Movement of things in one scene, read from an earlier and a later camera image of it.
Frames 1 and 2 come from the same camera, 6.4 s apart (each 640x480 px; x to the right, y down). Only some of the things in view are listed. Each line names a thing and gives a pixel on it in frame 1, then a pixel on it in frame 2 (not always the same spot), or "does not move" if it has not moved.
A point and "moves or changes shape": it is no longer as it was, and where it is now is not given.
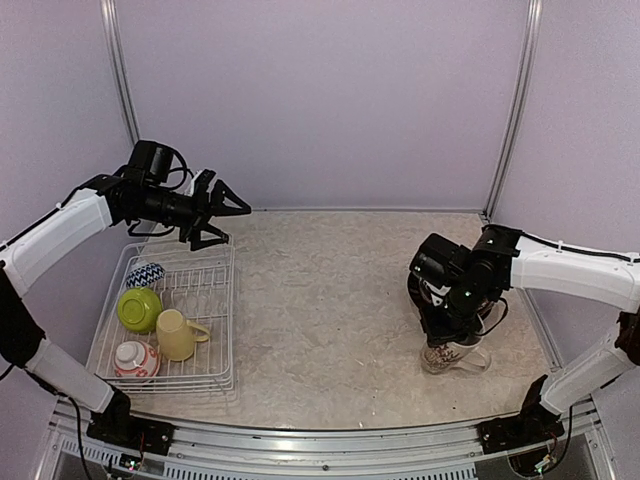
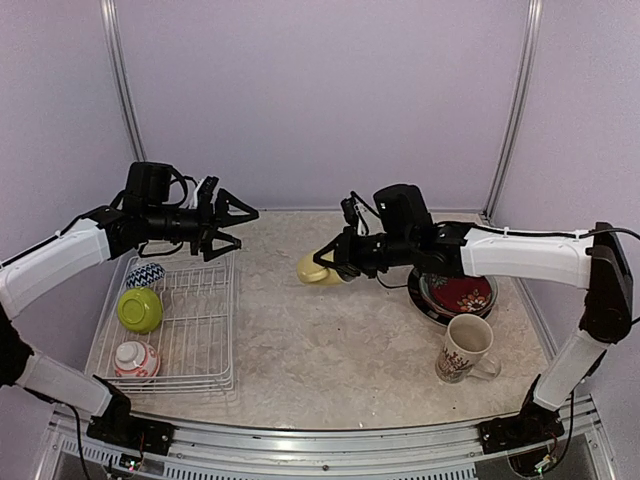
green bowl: x=138 y=310 does not move
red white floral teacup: x=136 y=358 does not move
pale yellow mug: x=176 y=335 → x=314 y=273
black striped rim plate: x=417 y=292 moves or changes shape
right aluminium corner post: x=520 y=108 does not move
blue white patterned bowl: x=144 y=274 does not move
